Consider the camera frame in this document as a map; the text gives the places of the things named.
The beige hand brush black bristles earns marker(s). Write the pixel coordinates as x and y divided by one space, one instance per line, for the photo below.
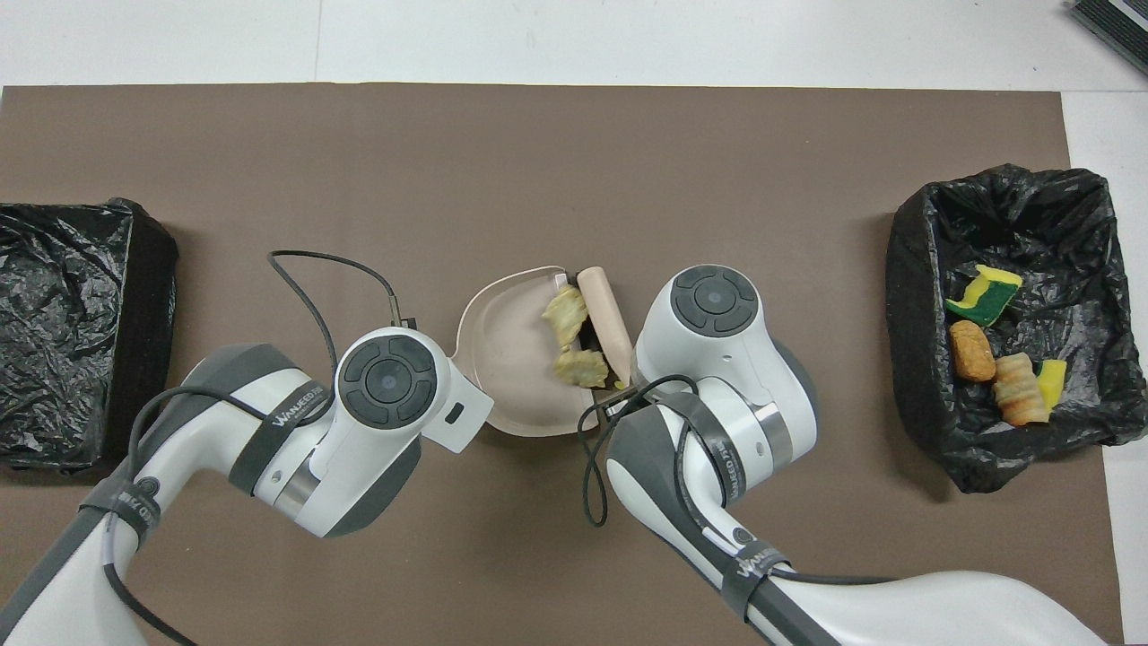
603 309

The brown paper table mat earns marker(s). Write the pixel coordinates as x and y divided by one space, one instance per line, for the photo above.
574 126

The L-shaped green yellow sponge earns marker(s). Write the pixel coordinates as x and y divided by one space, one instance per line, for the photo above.
984 298

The beige plastic dustpan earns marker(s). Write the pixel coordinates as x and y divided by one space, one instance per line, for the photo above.
511 359

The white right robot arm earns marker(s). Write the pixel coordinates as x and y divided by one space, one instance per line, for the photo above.
717 377

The green yellow sponge chunk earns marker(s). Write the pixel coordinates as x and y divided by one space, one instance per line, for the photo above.
1052 381

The striped orange bread roll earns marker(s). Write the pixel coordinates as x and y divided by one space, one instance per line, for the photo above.
1018 390

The brown crusty bread piece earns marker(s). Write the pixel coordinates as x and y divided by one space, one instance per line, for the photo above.
973 350

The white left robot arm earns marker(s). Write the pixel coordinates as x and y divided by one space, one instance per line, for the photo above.
341 449

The black bag lined bin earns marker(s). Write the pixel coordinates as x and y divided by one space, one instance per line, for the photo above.
1031 224
54 269

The black ribbed device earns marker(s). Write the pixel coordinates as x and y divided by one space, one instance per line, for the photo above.
1117 22

